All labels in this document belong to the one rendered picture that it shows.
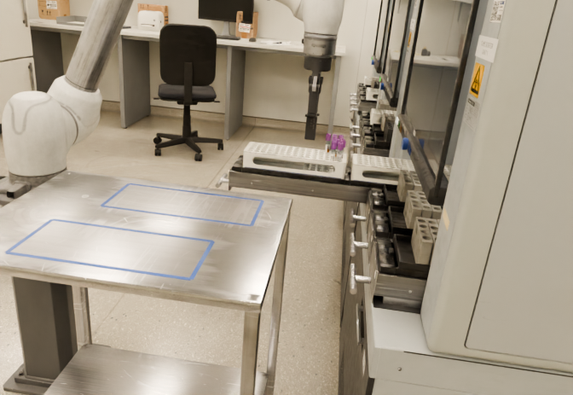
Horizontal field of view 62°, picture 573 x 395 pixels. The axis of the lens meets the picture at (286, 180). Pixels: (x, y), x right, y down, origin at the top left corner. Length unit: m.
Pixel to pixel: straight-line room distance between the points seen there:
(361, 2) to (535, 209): 4.16
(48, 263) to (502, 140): 0.77
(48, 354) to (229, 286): 1.07
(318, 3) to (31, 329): 1.32
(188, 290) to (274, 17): 4.22
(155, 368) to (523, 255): 1.04
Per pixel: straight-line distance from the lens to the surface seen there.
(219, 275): 0.86
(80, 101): 1.62
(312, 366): 1.92
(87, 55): 1.60
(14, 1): 4.73
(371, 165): 1.35
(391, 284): 0.96
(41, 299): 1.69
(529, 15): 0.72
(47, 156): 1.50
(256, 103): 5.01
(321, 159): 1.37
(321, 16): 1.28
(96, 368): 1.52
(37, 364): 1.86
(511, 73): 0.72
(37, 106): 1.48
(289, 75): 4.91
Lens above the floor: 1.28
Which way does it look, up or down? 21 degrees down
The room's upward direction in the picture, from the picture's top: 5 degrees clockwise
